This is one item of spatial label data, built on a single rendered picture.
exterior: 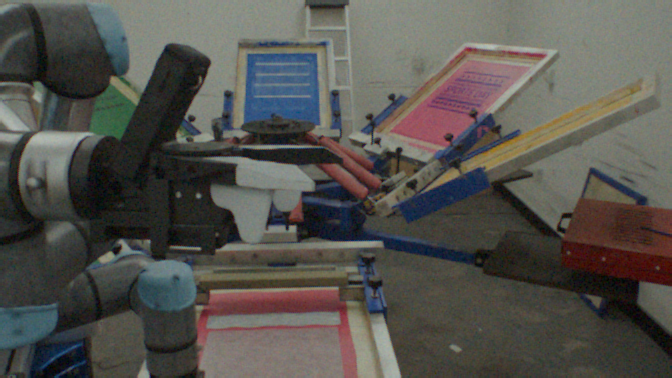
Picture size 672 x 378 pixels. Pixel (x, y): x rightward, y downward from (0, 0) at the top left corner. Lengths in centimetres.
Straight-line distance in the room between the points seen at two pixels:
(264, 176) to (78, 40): 64
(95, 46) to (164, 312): 42
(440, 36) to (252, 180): 549
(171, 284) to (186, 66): 44
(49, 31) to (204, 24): 479
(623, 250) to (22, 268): 167
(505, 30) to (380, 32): 114
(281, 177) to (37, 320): 29
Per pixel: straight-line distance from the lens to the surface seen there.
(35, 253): 60
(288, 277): 172
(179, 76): 49
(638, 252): 198
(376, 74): 581
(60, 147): 54
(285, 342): 164
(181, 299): 88
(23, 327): 62
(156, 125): 50
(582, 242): 198
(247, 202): 44
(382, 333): 161
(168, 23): 583
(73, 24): 103
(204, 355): 161
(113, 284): 96
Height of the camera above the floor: 180
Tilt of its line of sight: 18 degrees down
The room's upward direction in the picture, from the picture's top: straight up
